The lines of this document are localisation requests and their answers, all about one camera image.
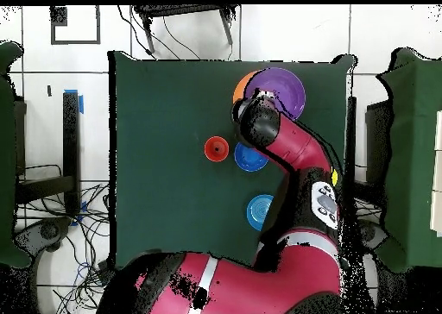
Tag black chair base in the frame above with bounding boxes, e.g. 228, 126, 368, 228
13, 217, 73, 256
358, 220, 389, 253

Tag black metal stool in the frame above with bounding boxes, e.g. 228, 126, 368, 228
132, 4, 239, 56

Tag tangle of floor cables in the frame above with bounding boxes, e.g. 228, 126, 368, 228
15, 163, 115, 314

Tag green cloth side table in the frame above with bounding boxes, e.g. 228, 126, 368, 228
377, 47, 442, 273
0, 41, 34, 268

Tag red plastic cup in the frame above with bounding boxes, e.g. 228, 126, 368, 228
203, 135, 230, 163

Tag dark blue plastic bowl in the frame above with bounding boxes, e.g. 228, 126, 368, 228
233, 141, 269, 173

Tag blue tape strip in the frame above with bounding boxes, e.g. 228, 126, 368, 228
64, 88, 85, 116

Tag black table frame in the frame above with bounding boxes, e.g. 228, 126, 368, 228
15, 91, 81, 216
345, 96, 357, 191

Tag dark green tablecloth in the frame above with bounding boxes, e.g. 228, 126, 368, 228
107, 50, 357, 272

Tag large yellow plastic bowl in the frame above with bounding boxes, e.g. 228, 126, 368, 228
232, 70, 260, 104

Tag light blue plastic bowl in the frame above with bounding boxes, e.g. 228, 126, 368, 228
245, 193, 275, 233

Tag white boxes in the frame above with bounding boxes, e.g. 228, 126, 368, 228
429, 110, 442, 237

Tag purple plastic bowl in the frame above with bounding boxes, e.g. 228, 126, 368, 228
243, 66, 307, 121

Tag black square floor frame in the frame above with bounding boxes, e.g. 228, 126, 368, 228
50, 5, 102, 46

